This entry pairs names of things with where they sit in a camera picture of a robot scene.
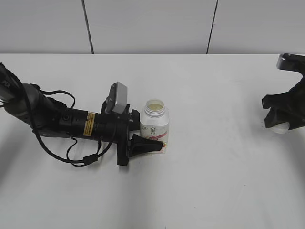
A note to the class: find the white yogurt drink bottle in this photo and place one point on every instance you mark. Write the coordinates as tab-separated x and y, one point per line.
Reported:
154	122

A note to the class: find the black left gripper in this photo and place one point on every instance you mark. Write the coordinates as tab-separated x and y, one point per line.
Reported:
115	128

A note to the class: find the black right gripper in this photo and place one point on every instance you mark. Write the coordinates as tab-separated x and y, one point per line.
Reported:
289	106

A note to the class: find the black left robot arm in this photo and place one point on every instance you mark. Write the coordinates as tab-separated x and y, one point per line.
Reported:
48	117

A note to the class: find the white round bottle cap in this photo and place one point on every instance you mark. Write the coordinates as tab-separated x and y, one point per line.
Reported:
281	128

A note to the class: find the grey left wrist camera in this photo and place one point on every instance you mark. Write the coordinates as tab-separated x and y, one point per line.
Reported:
117	98

